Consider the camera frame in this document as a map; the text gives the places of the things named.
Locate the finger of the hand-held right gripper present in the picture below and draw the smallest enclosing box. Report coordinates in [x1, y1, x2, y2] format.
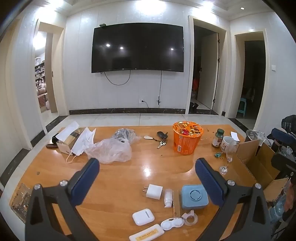
[271, 128, 296, 152]
[271, 153, 296, 173]

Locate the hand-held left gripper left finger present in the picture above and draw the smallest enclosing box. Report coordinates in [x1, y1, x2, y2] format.
[25, 158, 100, 241]

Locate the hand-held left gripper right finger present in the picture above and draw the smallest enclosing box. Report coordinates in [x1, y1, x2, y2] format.
[195, 158, 271, 241]

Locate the blue square speaker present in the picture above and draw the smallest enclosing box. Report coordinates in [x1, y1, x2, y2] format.
[181, 184, 209, 210]

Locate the open cardboard box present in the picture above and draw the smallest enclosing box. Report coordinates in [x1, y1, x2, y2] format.
[232, 139, 289, 202]

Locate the clear wine glass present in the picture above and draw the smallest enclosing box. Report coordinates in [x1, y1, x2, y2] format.
[219, 140, 237, 175]

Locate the glass pot lid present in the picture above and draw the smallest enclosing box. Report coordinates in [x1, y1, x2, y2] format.
[245, 129, 271, 145]

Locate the white face mask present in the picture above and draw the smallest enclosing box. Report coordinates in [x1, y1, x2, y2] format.
[66, 127, 96, 163]

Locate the clear crumpled plastic bag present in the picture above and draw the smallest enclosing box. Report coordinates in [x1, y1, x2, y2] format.
[84, 138, 132, 165]

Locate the white printed mug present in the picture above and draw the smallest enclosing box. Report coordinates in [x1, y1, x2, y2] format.
[221, 136, 239, 154]

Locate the clear tape dispenser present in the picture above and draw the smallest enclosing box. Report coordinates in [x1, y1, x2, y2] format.
[181, 210, 199, 226]

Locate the brown pill bottle green cap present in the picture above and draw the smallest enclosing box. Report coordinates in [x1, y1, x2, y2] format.
[212, 129, 224, 148]

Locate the small white pump bottle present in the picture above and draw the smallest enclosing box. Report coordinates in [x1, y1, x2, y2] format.
[164, 189, 173, 208]

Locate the small brown cardboard box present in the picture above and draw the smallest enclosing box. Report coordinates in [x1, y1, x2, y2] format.
[56, 127, 85, 154]

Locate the clear water bottle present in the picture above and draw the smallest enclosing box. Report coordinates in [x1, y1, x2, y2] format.
[268, 178, 292, 223]

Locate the orange instant noodle cup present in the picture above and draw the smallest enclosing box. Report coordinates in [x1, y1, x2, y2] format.
[173, 121, 204, 155]

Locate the green plastic stool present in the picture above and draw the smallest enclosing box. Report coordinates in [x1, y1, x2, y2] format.
[238, 98, 247, 118]

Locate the white folded paper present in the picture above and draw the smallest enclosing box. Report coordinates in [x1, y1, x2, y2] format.
[56, 121, 80, 141]

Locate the white plug charger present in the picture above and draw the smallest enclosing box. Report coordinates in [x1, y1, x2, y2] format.
[142, 184, 164, 200]

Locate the white contact lens case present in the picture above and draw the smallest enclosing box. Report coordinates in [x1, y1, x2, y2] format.
[161, 217, 184, 231]

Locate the white earbuds case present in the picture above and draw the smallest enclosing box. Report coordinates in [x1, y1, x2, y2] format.
[132, 208, 155, 226]

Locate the white box yellow label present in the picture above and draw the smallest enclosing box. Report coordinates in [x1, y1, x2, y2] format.
[129, 224, 162, 241]

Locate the open white door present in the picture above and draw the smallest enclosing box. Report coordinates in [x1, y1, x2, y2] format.
[197, 30, 220, 110]

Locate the storage shelf with goods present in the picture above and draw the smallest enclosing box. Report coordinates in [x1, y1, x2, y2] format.
[34, 57, 50, 113]

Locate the black power cable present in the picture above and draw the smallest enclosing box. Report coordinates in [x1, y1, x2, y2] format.
[157, 71, 162, 108]

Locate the black looped television cable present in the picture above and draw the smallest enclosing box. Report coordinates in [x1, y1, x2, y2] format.
[100, 70, 131, 86]

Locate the black wall television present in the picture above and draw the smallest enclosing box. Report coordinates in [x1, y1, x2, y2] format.
[91, 22, 184, 73]

